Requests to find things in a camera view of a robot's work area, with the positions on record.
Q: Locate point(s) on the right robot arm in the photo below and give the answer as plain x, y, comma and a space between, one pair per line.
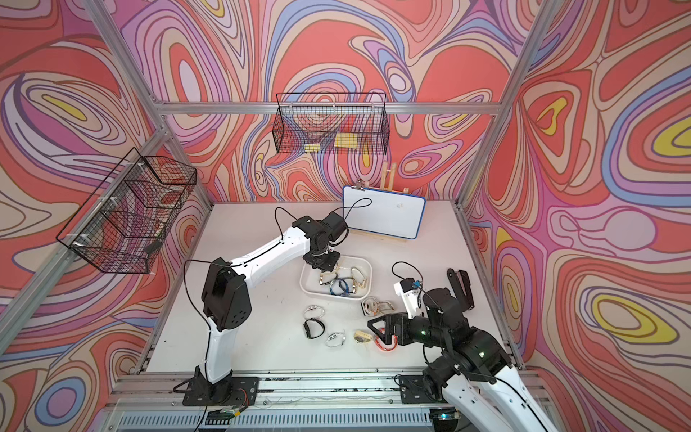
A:
473, 372

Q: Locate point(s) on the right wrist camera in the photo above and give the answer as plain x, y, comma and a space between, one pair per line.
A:
409, 290

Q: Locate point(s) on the white pink strap watch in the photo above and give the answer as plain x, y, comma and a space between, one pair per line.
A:
314, 312

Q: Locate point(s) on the white plastic storage box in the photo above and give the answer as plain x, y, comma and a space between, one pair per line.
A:
349, 281

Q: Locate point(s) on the black wire basket wall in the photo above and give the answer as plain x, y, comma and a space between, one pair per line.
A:
316, 117
124, 223

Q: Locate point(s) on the yellow sticky note large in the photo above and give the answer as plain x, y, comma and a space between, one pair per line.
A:
346, 140

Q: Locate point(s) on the yellow sticky note small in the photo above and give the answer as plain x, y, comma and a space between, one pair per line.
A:
312, 148

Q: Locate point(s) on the wooden easel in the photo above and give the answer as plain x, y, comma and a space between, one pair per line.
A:
387, 178

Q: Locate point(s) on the aluminium rail front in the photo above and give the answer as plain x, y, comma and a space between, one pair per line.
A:
284, 401

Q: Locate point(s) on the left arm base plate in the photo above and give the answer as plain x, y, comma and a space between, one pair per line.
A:
230, 391

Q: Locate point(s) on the white orange strap watch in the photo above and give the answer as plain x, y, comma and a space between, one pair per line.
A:
373, 307

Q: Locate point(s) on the small whiteboard blue frame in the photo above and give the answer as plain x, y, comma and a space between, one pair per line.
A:
384, 211

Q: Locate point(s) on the black wire basket left wall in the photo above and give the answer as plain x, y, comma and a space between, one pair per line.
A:
124, 223

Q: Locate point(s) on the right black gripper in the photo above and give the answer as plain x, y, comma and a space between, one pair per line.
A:
399, 319

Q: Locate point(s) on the black wire basket back wall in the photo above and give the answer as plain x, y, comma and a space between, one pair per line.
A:
316, 117

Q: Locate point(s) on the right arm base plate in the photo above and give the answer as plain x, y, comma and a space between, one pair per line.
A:
418, 389

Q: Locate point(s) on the beige strap watch near red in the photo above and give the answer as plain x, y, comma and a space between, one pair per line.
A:
362, 337

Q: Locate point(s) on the black smart watch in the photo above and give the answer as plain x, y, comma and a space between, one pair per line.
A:
314, 328

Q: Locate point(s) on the red translucent watch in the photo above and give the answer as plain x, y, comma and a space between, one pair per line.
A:
386, 346

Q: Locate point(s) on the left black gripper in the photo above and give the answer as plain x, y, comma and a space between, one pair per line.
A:
330, 265

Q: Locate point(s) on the cream strap gold watch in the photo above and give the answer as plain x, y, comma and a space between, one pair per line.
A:
359, 279

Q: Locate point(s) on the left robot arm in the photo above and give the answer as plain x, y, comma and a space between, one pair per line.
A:
226, 291

